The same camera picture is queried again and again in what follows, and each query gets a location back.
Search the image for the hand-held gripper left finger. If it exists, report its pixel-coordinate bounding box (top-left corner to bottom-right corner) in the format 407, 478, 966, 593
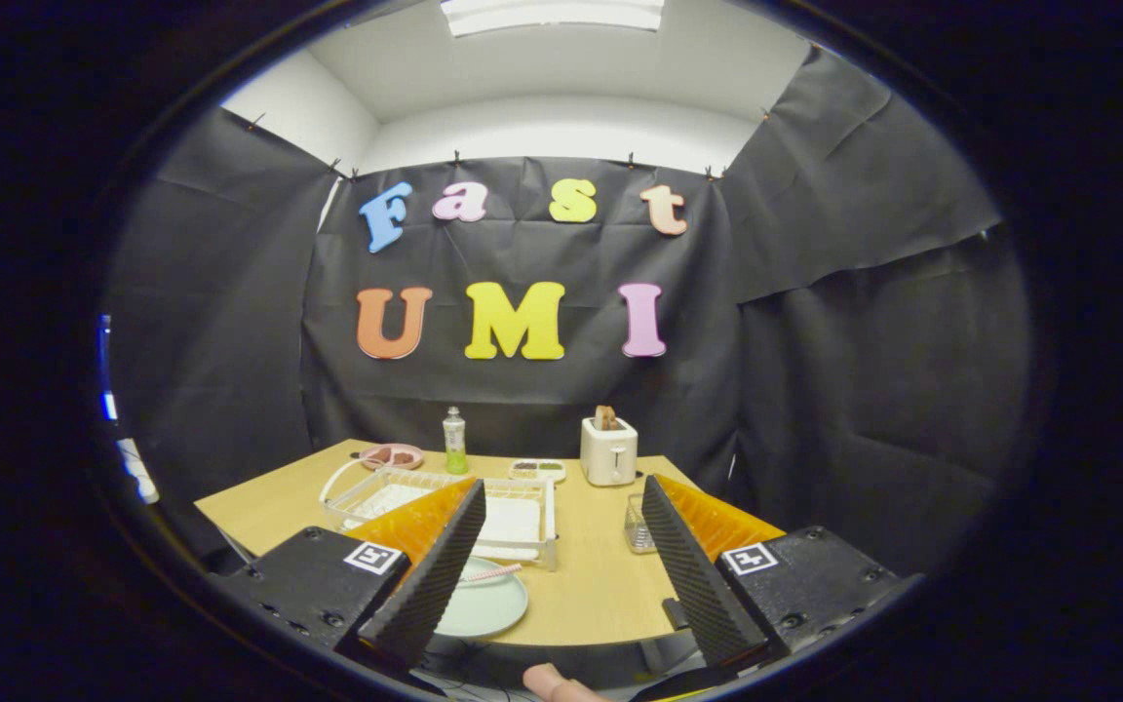
215, 478, 487, 672

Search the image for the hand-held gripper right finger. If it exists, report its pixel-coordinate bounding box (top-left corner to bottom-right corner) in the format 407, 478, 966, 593
641, 474, 923, 669

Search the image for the pale green plate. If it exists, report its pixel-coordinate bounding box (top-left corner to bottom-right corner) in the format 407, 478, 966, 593
435, 556, 530, 640

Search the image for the wire mesh basket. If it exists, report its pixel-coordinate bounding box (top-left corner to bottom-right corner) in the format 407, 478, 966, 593
624, 492, 660, 555

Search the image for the white dish rack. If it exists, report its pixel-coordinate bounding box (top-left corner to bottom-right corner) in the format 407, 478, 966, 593
318, 456, 560, 572

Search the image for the pink dish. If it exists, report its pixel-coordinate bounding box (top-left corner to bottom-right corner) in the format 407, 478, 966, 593
359, 444, 425, 471

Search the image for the green drink bottle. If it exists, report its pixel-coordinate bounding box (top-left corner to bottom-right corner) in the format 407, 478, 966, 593
443, 407, 469, 476

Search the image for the white toaster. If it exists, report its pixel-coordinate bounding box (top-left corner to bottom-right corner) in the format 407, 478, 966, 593
580, 416, 639, 488

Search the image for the ceiling light panel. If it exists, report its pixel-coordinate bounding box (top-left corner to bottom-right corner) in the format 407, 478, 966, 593
440, 0, 667, 38

